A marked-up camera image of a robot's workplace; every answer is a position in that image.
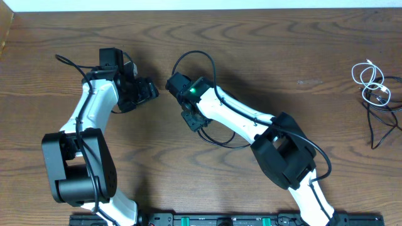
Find black usb cable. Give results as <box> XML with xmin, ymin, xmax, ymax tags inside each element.
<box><xmin>196</xmin><ymin>127</ymin><xmax>252</xmax><ymax>150</ymax></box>
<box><xmin>358</xmin><ymin>75</ymin><xmax>402</xmax><ymax>151</ymax></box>

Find white usb cable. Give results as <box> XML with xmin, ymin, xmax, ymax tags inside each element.
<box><xmin>350</xmin><ymin>58</ymin><xmax>392</xmax><ymax>107</ymax></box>

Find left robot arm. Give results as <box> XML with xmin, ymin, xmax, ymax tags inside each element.
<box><xmin>41</xmin><ymin>48</ymin><xmax>159</xmax><ymax>225</ymax></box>

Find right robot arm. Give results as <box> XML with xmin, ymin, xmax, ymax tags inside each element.
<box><xmin>166</xmin><ymin>72</ymin><xmax>339</xmax><ymax>225</ymax></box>

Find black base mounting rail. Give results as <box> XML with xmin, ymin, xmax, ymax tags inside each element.
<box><xmin>68</xmin><ymin>212</ymin><xmax>386</xmax><ymax>226</ymax></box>

